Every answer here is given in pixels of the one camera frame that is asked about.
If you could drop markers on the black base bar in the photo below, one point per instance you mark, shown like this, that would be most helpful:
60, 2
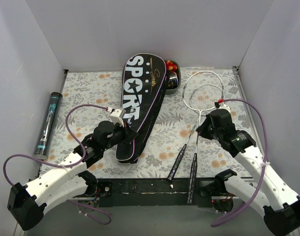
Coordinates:
124, 192

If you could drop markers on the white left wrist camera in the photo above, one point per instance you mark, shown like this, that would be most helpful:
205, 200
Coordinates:
116, 115

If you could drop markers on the black shuttlecock tube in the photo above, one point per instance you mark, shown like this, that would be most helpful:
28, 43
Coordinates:
48, 126

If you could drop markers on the black sport racket bag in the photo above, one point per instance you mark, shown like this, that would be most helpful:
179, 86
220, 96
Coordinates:
144, 83

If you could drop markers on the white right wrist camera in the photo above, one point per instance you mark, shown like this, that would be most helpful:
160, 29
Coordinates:
221, 105

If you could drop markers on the black printed can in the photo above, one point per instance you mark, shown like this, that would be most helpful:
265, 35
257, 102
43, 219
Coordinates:
172, 82

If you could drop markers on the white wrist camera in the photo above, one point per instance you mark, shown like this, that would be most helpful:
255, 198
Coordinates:
116, 115
221, 105

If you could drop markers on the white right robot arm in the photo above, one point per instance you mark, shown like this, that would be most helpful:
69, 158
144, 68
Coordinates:
272, 198

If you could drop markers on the floral table mat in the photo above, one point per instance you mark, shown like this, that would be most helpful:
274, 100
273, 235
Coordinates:
86, 93

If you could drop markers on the grey plastic tray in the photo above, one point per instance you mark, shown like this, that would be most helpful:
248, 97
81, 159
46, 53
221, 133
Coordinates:
178, 73

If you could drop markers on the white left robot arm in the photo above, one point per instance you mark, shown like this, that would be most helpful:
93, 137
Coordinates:
29, 203

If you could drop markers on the red yellow fruit bunch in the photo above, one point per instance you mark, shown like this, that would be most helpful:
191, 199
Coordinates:
170, 66

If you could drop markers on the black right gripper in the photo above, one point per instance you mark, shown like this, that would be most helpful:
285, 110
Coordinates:
204, 129

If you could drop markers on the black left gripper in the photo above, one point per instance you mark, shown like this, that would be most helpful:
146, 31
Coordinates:
129, 134

